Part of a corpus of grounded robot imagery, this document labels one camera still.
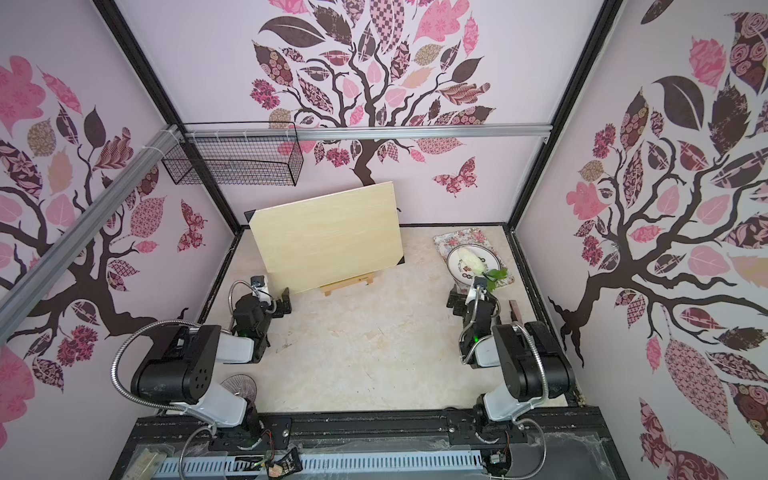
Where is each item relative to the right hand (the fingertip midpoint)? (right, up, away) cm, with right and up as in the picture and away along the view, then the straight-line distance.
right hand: (473, 286), depth 91 cm
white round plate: (-1, +4, +15) cm, 15 cm away
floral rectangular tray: (+6, +17, +26) cm, 32 cm away
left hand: (-64, -3, +3) cm, 64 cm away
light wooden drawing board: (-46, +15, -4) cm, 48 cm away
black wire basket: (-75, +43, +3) cm, 87 cm away
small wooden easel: (-48, -2, +7) cm, 48 cm away
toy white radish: (+5, +6, +12) cm, 14 cm away
